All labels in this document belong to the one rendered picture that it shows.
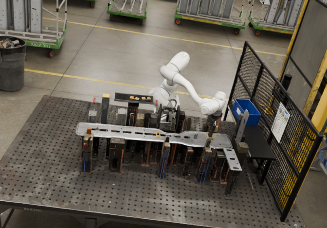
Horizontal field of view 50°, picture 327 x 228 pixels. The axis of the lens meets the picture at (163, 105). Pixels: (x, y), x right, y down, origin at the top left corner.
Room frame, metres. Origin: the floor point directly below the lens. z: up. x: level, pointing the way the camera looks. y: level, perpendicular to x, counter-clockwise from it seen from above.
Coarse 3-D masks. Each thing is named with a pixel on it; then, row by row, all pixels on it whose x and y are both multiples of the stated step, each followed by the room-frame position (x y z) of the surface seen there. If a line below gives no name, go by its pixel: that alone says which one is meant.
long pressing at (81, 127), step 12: (84, 132) 2.43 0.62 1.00; (96, 132) 2.46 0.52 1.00; (108, 132) 2.49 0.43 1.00; (120, 132) 2.53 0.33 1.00; (132, 132) 2.56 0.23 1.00; (144, 132) 2.59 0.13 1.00; (192, 132) 2.73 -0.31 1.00; (204, 132) 2.76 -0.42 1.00; (192, 144) 2.54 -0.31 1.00; (204, 144) 2.57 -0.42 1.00; (216, 144) 2.60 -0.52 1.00; (228, 144) 2.63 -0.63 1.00
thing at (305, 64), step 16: (320, 0) 4.85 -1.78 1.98; (304, 16) 5.20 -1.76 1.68; (320, 16) 4.68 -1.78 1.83; (304, 32) 4.99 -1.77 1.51; (320, 32) 4.50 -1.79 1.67; (288, 48) 5.30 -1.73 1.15; (304, 48) 4.80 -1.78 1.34; (320, 48) 4.34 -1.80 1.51; (288, 64) 5.17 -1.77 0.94; (304, 64) 4.62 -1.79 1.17; (320, 64) 4.17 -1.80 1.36; (304, 80) 4.46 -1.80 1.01; (320, 80) 4.07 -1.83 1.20; (304, 96) 4.29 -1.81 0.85; (304, 112) 4.07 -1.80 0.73; (288, 128) 4.41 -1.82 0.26
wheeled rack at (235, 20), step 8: (248, 0) 9.57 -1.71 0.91; (176, 8) 9.97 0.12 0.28; (248, 8) 9.37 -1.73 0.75; (176, 16) 9.33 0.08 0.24; (184, 16) 9.34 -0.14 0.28; (192, 16) 9.46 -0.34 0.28; (200, 16) 9.48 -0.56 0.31; (208, 16) 9.70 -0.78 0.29; (232, 16) 10.22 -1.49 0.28; (240, 16) 10.30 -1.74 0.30; (224, 24) 9.35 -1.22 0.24; (232, 24) 9.36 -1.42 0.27; (240, 24) 9.45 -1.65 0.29
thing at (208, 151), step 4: (204, 148) 2.46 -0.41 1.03; (208, 148) 2.46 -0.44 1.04; (204, 152) 2.44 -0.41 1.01; (208, 152) 2.41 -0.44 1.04; (204, 156) 2.41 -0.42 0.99; (208, 156) 2.41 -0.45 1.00; (204, 160) 2.41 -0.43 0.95; (208, 160) 2.42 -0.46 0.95; (200, 164) 2.47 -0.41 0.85; (204, 164) 2.42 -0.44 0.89; (208, 164) 2.41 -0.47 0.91; (200, 168) 2.45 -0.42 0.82; (204, 168) 2.43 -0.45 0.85; (200, 172) 2.42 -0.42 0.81; (204, 172) 2.41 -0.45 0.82; (196, 176) 2.48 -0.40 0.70; (200, 176) 2.42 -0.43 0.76; (204, 176) 2.42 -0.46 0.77; (200, 180) 2.40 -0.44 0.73
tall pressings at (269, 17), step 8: (272, 0) 10.12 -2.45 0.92; (296, 0) 10.14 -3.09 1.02; (304, 0) 10.40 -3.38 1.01; (272, 8) 10.04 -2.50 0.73; (288, 8) 10.41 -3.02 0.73; (296, 8) 10.12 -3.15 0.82; (272, 16) 10.04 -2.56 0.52; (280, 16) 10.10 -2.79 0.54; (288, 16) 10.34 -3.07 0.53; (296, 16) 10.12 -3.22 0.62; (280, 24) 10.10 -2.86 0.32; (288, 24) 10.12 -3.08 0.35
